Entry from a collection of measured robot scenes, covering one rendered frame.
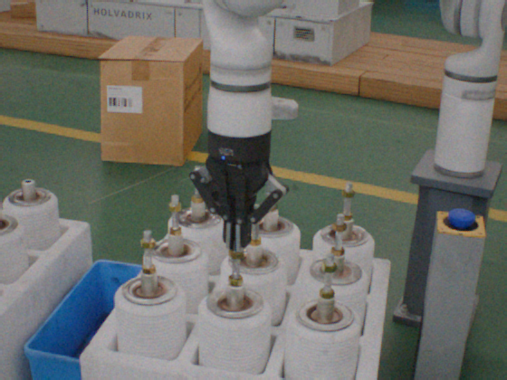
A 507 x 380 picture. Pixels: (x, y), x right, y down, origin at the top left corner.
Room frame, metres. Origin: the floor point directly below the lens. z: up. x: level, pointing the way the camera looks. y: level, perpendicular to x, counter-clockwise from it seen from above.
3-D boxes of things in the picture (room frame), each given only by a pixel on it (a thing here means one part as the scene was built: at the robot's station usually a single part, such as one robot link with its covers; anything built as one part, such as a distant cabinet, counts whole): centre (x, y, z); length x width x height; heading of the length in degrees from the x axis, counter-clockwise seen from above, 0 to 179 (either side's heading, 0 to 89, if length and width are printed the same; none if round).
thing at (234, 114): (0.86, 0.01, 0.52); 0.11 x 0.09 x 0.06; 153
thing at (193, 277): (0.99, 0.11, 0.16); 0.10 x 0.10 x 0.18
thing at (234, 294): (0.85, 0.02, 0.26); 0.02 x 0.02 x 0.03
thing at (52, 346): (1.03, 0.26, 0.06); 0.30 x 0.11 x 0.12; 168
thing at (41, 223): (1.16, 0.38, 0.16); 0.10 x 0.10 x 0.18
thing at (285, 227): (1.08, -0.03, 0.25); 0.08 x 0.08 x 0.01
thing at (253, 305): (0.85, 0.02, 0.25); 0.08 x 0.08 x 0.01
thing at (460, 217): (0.98, -0.30, 0.32); 0.04 x 0.04 x 0.02
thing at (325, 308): (0.82, -0.10, 0.26); 0.02 x 0.02 x 0.03
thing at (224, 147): (0.85, 0.02, 0.45); 0.08 x 0.08 x 0.09
